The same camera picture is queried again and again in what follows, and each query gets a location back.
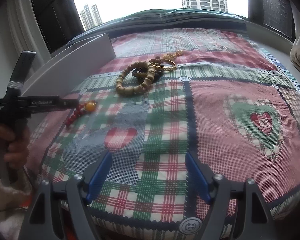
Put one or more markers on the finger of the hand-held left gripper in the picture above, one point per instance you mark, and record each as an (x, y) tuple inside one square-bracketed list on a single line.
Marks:
[(70, 103)]

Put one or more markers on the dark window frame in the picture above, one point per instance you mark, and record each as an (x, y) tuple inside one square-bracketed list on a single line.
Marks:
[(272, 7), (55, 12)]

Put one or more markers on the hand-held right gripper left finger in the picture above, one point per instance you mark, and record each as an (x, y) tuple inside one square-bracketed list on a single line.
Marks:
[(100, 175)]

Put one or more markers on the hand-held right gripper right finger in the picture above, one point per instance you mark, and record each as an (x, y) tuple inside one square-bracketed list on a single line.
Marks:
[(197, 177)]

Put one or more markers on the dark striped cloth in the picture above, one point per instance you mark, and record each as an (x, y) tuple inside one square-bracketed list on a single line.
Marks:
[(165, 13)]

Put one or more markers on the person's left hand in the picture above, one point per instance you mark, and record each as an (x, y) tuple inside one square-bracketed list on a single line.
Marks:
[(18, 151)]

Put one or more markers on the white cardboard box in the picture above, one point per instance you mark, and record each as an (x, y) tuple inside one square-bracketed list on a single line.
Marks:
[(77, 62)]

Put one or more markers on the person's left forearm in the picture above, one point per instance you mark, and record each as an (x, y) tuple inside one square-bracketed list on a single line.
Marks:
[(5, 195)]

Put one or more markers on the patchwork plaid quilt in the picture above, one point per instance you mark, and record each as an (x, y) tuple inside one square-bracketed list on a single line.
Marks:
[(165, 120)]

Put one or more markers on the slim tower building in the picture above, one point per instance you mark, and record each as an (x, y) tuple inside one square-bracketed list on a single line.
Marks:
[(91, 16)]

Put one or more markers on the gold bangle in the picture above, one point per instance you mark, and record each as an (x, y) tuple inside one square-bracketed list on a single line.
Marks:
[(170, 68)]

